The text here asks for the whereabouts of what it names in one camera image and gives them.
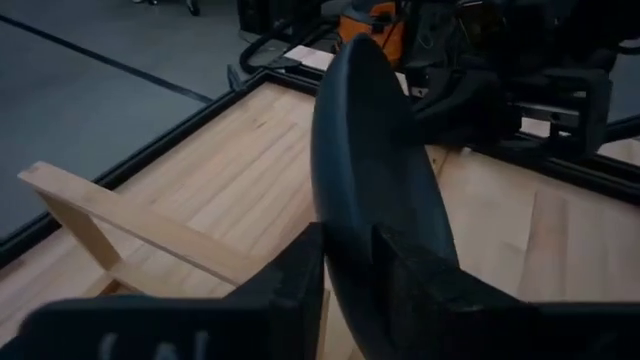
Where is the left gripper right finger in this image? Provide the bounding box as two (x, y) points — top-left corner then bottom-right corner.
(372, 224), (539, 360)

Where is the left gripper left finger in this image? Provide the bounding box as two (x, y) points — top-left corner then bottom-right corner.
(224, 223), (326, 360)

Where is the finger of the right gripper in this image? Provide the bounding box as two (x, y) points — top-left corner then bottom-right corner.
(414, 69), (509, 146)

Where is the dark teal plate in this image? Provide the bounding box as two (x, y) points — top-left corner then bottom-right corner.
(309, 33), (460, 360)

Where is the wooden slatted shelf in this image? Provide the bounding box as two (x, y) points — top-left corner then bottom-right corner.
(17, 160), (351, 360)

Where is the orange shop vacuum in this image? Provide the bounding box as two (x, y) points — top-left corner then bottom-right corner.
(338, 0), (407, 69)

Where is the black clamp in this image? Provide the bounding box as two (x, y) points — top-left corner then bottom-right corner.
(226, 63), (247, 93)

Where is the black vacuum hose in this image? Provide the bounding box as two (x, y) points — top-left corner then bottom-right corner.
(238, 17), (326, 76)

